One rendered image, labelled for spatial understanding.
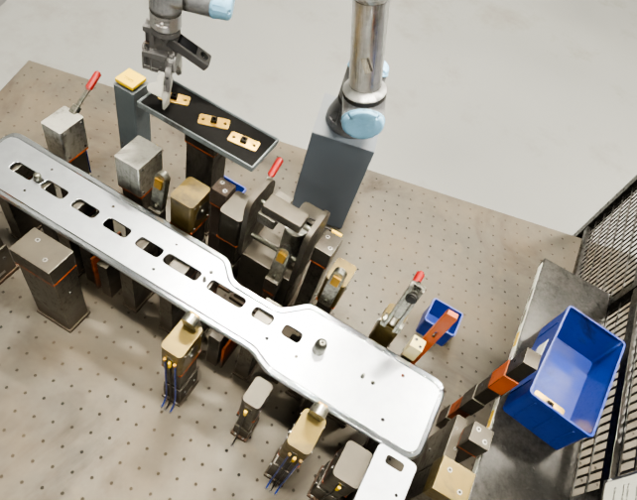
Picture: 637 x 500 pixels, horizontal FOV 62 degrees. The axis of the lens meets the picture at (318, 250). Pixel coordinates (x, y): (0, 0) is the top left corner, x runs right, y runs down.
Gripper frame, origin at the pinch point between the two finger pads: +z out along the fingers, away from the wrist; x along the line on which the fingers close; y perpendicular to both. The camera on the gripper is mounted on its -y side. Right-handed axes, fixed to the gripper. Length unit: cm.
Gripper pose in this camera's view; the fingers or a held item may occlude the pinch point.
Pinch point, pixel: (174, 92)
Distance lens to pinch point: 157.2
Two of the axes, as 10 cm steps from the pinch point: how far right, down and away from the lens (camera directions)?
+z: -2.2, 5.5, 8.1
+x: -1.0, 8.1, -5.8
